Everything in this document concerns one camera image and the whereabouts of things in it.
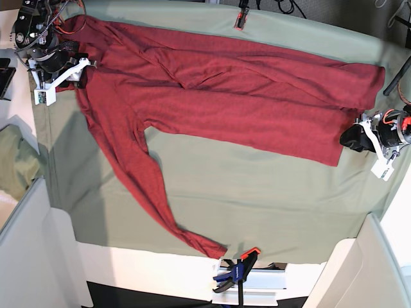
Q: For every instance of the red long-sleeve shirt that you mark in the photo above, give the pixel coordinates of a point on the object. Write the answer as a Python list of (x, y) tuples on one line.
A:
[(266, 97)]

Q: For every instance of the orange black clamp top middle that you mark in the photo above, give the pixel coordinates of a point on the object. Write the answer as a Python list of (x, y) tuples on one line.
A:
[(242, 16)]

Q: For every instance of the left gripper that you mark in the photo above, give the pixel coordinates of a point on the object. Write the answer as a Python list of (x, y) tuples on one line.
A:
[(393, 130)]

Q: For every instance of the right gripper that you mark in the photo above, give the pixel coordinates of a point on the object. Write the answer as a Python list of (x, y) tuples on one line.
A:
[(53, 63)]

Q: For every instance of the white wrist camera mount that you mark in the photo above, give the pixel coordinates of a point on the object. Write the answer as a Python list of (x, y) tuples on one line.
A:
[(383, 166), (45, 92)]

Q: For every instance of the crumpled green cloth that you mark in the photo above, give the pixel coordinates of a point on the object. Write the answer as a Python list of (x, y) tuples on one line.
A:
[(20, 162)]

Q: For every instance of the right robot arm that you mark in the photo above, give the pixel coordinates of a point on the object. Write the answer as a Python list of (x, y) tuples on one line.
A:
[(40, 41)]

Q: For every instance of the white bin right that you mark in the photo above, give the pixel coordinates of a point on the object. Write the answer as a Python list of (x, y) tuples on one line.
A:
[(363, 273)]

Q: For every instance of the black tablet device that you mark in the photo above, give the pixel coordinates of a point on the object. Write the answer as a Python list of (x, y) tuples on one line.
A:
[(6, 75)]

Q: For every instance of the blue orange bar clamp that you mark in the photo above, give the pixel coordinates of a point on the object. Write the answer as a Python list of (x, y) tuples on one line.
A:
[(237, 274)]

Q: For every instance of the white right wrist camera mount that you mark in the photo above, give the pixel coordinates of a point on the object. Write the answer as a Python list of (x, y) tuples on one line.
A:
[(45, 92)]

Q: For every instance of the white bin left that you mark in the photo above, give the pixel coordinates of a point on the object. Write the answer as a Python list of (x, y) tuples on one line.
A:
[(40, 259)]

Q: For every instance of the green table cloth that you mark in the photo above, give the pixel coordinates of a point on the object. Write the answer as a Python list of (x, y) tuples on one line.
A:
[(294, 210)]

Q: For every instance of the white bin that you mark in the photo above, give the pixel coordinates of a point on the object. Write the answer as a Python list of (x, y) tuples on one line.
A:
[(40, 259), (363, 273)]

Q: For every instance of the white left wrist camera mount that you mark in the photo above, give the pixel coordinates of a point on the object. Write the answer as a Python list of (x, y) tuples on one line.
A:
[(383, 166)]

